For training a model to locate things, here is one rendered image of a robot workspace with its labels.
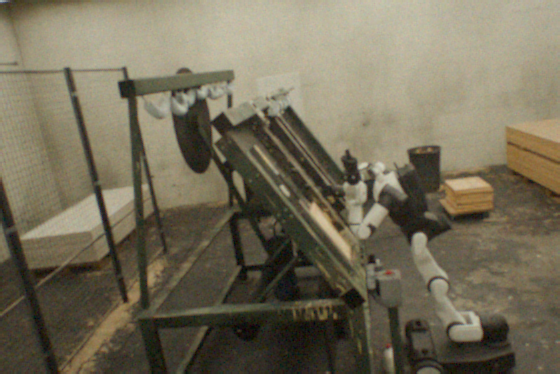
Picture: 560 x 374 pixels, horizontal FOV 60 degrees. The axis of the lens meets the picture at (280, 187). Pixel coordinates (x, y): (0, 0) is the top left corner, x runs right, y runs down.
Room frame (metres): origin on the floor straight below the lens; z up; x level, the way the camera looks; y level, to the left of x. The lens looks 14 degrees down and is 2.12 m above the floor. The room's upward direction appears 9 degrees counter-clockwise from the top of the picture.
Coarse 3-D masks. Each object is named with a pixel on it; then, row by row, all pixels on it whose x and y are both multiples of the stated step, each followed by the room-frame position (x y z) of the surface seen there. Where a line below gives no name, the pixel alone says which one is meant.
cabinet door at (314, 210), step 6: (312, 204) 3.04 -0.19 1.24; (312, 210) 2.93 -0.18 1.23; (318, 210) 3.05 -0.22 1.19; (318, 216) 2.96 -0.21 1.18; (324, 216) 3.06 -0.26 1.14; (318, 222) 2.88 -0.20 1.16; (324, 222) 2.98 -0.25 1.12; (330, 222) 3.08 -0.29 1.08; (324, 228) 2.89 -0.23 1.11; (330, 228) 2.99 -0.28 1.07; (330, 234) 2.90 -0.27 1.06; (336, 234) 3.01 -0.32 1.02; (336, 240) 2.91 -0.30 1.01; (342, 240) 3.02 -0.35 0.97; (342, 246) 2.93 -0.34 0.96; (348, 246) 3.03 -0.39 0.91; (348, 252) 2.93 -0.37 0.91; (348, 258) 2.84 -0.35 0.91
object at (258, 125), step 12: (276, 108) 3.16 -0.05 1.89; (264, 120) 3.14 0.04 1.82; (264, 132) 3.15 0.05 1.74; (264, 144) 3.16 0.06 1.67; (276, 144) 3.14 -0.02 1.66; (276, 156) 3.14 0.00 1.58; (288, 156) 3.16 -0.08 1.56; (288, 168) 3.13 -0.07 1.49; (300, 180) 3.12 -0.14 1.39; (312, 192) 3.11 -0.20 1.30; (324, 204) 3.09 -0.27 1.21; (336, 216) 3.10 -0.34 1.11; (336, 228) 3.08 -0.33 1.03; (348, 240) 3.07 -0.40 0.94
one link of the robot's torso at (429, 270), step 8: (416, 240) 2.84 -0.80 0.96; (424, 240) 2.83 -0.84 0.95; (416, 248) 2.84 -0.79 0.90; (424, 248) 2.84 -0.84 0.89; (416, 256) 2.85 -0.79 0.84; (424, 256) 2.84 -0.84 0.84; (416, 264) 2.86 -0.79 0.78; (424, 264) 2.87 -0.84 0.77; (432, 264) 2.86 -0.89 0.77; (424, 272) 2.87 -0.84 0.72; (432, 272) 2.86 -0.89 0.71; (440, 272) 2.86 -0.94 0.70; (432, 280) 2.84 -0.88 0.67; (448, 288) 2.83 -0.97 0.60
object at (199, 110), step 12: (180, 72) 3.55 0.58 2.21; (192, 72) 3.80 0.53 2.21; (192, 108) 3.63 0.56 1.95; (204, 108) 3.92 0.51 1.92; (180, 120) 3.37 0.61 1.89; (192, 120) 3.58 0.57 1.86; (204, 120) 3.87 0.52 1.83; (180, 132) 3.32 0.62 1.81; (192, 132) 3.53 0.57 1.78; (180, 144) 3.28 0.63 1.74; (192, 144) 3.50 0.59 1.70; (192, 156) 3.46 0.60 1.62; (204, 156) 3.71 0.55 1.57; (192, 168) 3.41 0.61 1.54; (204, 168) 3.66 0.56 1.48
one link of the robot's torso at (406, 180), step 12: (408, 168) 2.92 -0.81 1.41; (384, 180) 2.94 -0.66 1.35; (396, 180) 2.83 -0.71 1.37; (408, 180) 2.83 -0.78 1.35; (408, 192) 2.80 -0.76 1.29; (420, 192) 2.82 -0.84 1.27; (408, 204) 2.82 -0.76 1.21; (420, 204) 2.82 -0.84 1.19; (396, 216) 2.84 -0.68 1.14; (408, 216) 2.83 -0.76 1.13
